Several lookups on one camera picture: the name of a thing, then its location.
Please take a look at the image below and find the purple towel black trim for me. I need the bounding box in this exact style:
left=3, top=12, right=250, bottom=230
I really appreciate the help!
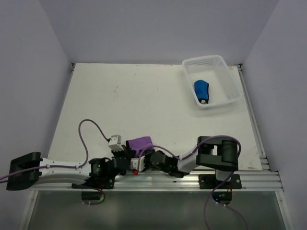
left=126, top=136, right=153, bottom=158

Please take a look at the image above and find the blue towel black trim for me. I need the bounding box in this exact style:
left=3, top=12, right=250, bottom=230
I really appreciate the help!
left=194, top=80, right=209, bottom=104

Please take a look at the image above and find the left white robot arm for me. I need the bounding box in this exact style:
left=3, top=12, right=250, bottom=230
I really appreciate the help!
left=6, top=150, right=135, bottom=191

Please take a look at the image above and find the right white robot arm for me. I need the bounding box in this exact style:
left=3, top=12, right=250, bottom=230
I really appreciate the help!
left=145, top=135, right=242, bottom=188

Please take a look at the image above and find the white plastic basket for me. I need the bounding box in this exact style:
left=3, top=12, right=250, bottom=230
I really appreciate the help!
left=182, top=55, right=243, bottom=109

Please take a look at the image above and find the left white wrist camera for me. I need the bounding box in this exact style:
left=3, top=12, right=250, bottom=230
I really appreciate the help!
left=108, top=135, right=124, bottom=151

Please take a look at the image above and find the left black base bracket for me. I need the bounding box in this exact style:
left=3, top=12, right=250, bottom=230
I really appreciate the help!
left=71, top=176, right=114, bottom=189

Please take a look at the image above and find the black base bracket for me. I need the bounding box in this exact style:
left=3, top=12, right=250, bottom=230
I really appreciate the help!
left=71, top=176, right=114, bottom=189
left=198, top=174, right=242, bottom=189

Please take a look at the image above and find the right black base bracket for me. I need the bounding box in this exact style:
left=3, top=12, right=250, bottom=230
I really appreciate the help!
left=198, top=174, right=242, bottom=189

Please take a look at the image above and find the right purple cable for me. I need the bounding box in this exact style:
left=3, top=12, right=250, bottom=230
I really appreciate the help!
left=138, top=135, right=250, bottom=230

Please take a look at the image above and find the aluminium mounting rail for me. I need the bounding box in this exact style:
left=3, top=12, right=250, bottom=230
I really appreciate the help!
left=31, top=167, right=283, bottom=192

